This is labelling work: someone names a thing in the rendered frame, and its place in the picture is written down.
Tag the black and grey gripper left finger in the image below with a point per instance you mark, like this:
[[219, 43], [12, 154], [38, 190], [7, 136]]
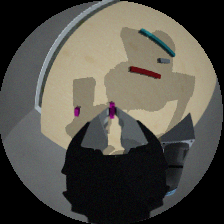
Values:
[[90, 137]]

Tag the red rod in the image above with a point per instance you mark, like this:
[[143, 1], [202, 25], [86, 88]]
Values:
[[144, 71]]

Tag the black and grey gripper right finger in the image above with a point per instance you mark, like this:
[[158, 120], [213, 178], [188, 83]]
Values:
[[136, 135]]

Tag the turquoise rod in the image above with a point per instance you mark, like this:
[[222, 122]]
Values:
[[158, 41]]

